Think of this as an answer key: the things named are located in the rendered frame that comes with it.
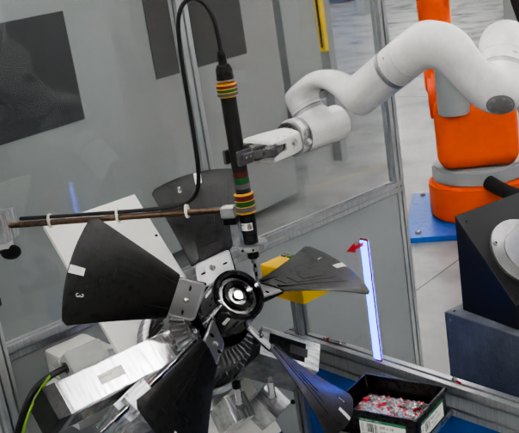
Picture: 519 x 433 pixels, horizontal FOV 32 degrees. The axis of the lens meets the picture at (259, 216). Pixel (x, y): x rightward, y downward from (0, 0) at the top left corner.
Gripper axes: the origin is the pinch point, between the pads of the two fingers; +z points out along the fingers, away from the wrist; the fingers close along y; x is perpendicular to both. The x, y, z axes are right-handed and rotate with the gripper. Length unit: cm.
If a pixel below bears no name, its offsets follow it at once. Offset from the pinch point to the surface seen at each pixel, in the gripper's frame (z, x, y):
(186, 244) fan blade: 7.3, -19.9, 14.3
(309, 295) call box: -34, -49, 21
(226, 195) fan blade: -4.5, -11.4, 12.0
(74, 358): 40, -35, 15
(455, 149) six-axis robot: -323, -97, 194
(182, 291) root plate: 17.7, -25.4, 3.3
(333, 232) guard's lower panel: -93, -57, 70
